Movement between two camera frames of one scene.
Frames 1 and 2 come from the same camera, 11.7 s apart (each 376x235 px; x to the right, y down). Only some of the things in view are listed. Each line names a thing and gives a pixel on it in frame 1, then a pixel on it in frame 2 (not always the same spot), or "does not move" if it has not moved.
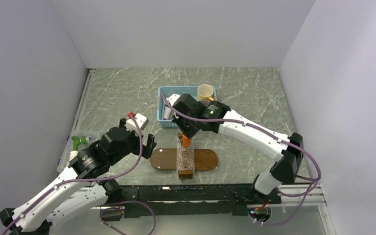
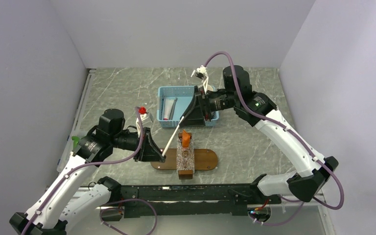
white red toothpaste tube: (167, 112) does not move
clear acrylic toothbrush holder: (185, 159) does not move
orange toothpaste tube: (185, 141) does not move
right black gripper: (177, 118) -> (194, 116)
